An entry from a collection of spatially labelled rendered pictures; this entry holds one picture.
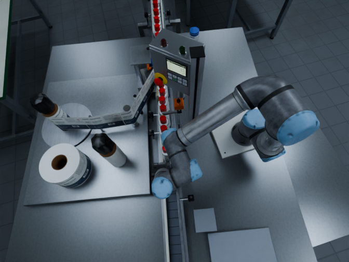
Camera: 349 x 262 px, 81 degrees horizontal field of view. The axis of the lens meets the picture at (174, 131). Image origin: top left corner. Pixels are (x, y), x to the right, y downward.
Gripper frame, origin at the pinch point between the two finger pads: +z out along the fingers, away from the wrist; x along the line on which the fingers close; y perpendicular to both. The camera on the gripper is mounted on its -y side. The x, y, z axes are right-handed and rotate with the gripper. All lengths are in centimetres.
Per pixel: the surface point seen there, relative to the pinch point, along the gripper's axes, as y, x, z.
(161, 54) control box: -3, -46, -34
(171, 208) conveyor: 0.9, 21.1, -5.8
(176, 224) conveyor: -0.8, 27.8, -9.6
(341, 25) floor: -235, -118, 175
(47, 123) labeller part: 73, -27, 21
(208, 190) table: -19.4, 17.0, 2.3
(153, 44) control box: 0, -50, -34
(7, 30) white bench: 131, -110, 79
